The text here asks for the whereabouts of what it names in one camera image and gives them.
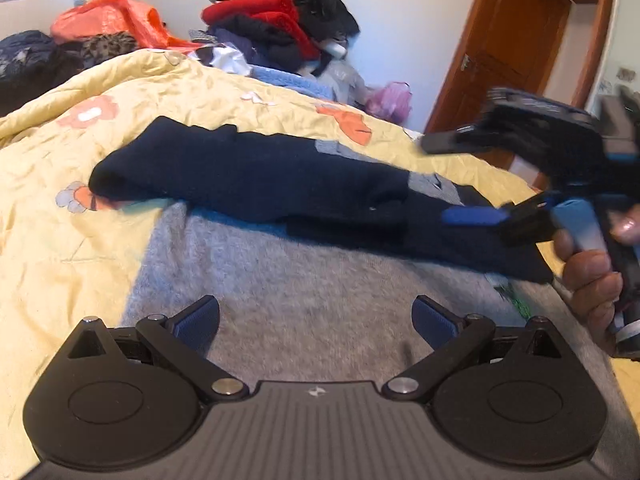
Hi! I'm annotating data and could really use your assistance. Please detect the white plastic bag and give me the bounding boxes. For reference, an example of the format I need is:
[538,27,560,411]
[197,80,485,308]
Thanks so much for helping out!
[209,42,255,77]

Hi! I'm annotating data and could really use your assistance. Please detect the light blue fleece blanket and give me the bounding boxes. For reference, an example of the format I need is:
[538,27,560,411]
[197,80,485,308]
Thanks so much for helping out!
[249,65,335,100]

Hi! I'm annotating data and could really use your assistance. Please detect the grey knit sweater navy sleeves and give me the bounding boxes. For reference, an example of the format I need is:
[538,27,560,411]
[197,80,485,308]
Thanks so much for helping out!
[90,116,626,461]

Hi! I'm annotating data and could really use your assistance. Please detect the yellow floral blanket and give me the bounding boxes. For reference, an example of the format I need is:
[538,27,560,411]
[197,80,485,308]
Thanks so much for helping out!
[0,50,640,480]

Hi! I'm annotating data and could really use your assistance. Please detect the red garment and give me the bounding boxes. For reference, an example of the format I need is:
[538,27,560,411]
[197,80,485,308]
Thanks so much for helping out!
[201,0,322,60]

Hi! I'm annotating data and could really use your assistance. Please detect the pink plastic bag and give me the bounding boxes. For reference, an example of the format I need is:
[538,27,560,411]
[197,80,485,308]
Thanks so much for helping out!
[364,81,414,124]

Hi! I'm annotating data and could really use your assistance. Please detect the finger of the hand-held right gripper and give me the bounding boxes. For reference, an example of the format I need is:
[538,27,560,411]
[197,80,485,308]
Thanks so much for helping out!
[441,199,557,248]
[421,125,513,157]

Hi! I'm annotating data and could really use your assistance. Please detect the dark cloth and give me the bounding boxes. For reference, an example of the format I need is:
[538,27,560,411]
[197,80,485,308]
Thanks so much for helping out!
[0,30,85,117]

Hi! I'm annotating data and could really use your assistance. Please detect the navy garment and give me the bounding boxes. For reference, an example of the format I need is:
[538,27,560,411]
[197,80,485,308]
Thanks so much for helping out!
[214,27,313,72]

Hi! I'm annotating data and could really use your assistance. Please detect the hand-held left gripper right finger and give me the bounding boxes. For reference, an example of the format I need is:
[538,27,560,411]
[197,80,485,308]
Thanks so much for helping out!
[382,296,566,402]

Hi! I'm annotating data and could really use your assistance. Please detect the brown wooden door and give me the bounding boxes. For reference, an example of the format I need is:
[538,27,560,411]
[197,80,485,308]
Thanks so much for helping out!
[424,0,574,171]

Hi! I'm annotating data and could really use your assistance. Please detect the leopard print cloth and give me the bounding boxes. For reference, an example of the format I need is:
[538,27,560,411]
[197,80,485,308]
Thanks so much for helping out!
[80,32,140,68]

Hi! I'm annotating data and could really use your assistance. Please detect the person's right hand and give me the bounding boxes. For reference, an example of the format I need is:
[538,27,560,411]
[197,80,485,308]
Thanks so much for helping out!
[552,211,640,347]

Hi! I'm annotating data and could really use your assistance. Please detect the wooden door frame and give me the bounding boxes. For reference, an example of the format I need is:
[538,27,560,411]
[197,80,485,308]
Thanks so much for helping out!
[569,0,620,110]

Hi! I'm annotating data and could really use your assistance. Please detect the orange plastic bag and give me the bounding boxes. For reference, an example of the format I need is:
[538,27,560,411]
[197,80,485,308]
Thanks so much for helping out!
[50,0,203,53]

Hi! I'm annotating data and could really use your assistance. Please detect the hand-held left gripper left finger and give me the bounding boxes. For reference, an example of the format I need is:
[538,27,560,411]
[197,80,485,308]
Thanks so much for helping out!
[67,295,250,402]

